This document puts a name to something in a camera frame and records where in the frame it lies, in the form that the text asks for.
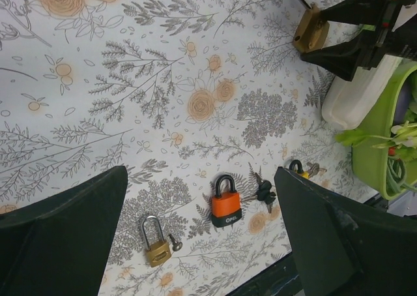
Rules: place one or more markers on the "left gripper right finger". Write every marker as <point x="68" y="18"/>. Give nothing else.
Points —
<point x="344" y="247"/>

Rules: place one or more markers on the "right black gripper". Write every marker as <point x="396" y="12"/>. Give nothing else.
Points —
<point x="390" y="30"/>

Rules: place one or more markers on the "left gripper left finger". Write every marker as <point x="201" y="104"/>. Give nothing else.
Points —
<point x="60" y="245"/>

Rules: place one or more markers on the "large brass padlock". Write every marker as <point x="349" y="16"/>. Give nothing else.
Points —
<point x="312" y="30"/>

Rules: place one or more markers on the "yellow padlock keys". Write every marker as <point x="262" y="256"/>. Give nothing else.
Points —
<point x="315" y="169"/>

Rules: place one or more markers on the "yellow padlock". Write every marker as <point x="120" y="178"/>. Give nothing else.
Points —
<point x="296" y="166"/>

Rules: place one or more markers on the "orange padlock keys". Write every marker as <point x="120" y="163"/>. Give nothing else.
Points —
<point x="263" y="193"/>

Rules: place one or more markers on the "small brass padlock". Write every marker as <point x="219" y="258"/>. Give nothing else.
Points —
<point x="158" y="252"/>

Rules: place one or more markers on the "small brass padlock key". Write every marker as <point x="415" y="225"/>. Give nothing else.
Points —
<point x="176" y="244"/>

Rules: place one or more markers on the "orange padlock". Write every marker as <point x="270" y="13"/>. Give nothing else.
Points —
<point x="226" y="209"/>

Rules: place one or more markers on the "green napa cabbage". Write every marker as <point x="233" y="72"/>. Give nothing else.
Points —
<point x="347" y="103"/>

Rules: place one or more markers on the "purple eggplant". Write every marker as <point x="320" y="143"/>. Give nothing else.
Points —
<point x="405" y="96"/>

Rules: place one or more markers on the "green vegetable tray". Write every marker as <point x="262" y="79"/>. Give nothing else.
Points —
<point x="369" y="164"/>

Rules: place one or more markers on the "green long beans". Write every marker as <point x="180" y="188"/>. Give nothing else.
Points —
<point x="396" y="175"/>

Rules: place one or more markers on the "red chili pepper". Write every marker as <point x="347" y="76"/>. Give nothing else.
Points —
<point x="392" y="151"/>

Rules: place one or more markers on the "celery stalk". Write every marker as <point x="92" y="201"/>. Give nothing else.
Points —
<point x="403" y="137"/>

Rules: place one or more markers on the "floral table mat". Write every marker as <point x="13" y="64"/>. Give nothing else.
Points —
<point x="178" y="91"/>

